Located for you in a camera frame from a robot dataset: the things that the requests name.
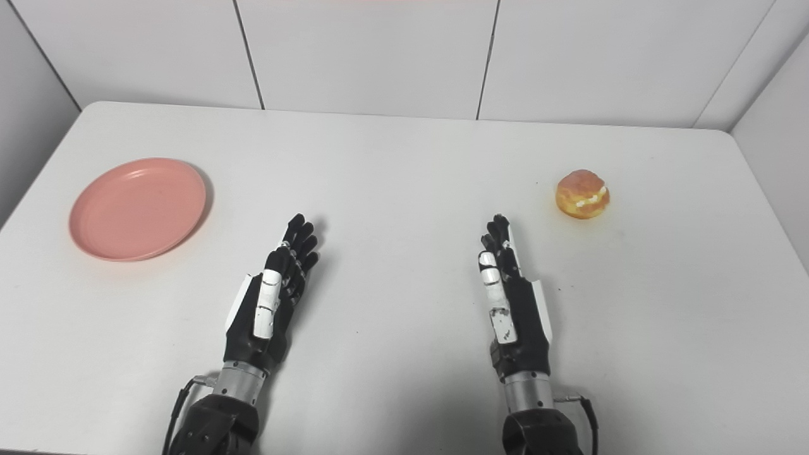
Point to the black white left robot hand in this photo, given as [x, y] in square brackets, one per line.
[243, 335]

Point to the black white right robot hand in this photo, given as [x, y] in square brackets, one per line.
[528, 328]

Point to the golden cream puff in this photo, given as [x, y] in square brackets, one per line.
[581, 193]

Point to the pink round plate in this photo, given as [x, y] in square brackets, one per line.
[136, 208]

